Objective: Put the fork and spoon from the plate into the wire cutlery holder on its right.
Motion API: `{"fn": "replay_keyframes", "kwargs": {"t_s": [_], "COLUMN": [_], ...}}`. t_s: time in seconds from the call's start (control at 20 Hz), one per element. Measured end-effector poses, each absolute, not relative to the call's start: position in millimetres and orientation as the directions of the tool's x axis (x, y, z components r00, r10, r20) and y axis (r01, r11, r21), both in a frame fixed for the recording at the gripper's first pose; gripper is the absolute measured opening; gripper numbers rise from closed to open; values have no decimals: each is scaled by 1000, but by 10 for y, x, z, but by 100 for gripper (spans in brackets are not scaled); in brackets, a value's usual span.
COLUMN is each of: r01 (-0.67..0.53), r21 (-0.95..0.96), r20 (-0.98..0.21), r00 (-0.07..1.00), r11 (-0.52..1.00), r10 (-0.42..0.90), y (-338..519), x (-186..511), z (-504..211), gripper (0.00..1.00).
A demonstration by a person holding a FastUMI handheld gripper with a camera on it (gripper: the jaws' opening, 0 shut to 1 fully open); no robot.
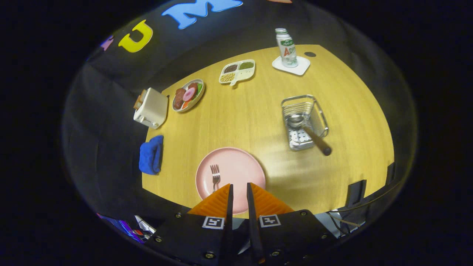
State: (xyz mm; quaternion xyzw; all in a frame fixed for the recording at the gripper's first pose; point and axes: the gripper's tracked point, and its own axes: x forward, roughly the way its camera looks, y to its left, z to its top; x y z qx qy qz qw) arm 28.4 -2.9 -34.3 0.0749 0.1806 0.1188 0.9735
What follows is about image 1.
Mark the pile of yellow beans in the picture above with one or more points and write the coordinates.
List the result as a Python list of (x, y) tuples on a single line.
[(227, 77)]

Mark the tan thin strip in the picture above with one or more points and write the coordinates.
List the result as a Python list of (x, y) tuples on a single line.
[(349, 222)]

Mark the pile of dark beans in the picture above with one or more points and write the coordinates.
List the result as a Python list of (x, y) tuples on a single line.
[(230, 68)]

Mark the white divided dish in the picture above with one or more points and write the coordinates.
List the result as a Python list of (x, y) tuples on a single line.
[(244, 75)]

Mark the pink ham slice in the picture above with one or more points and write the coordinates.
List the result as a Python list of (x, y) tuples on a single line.
[(189, 94)]

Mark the green lettuce leaf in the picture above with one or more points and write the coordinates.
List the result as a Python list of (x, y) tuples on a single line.
[(199, 89)]

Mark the orange carrot piece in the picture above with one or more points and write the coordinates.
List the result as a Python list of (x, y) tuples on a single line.
[(184, 105)]

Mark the grey oval food plate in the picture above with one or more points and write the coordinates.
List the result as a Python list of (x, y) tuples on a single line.
[(196, 101)]

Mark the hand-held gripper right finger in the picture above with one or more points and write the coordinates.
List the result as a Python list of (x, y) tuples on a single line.
[(252, 210)]

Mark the pink round plate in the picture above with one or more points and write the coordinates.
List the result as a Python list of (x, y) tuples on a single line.
[(236, 166)]

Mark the small brown meat piece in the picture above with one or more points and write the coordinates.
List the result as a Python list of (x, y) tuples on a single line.
[(193, 87)]

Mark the white drink bottle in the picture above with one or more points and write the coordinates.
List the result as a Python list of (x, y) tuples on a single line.
[(288, 50)]

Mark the blue folded cloth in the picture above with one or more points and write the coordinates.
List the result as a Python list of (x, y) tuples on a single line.
[(149, 157)]

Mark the white square coaster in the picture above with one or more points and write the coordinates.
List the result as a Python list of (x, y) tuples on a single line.
[(301, 68)]

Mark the white toaster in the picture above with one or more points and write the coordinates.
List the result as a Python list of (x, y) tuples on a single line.
[(153, 107)]

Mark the black table clamp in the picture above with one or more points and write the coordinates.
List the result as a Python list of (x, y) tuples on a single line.
[(356, 192), (390, 173)]

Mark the pile of green beans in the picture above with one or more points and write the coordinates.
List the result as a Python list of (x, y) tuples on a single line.
[(246, 65)]

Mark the brown toast slice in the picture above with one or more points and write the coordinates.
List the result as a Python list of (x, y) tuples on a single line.
[(139, 100)]

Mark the dark round table grommet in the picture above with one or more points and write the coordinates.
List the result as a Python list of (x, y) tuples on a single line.
[(310, 54)]

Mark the large brown meat piece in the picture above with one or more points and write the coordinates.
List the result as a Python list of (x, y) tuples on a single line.
[(179, 99)]

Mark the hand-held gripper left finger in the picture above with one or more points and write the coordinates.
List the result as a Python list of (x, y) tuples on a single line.
[(230, 207)]

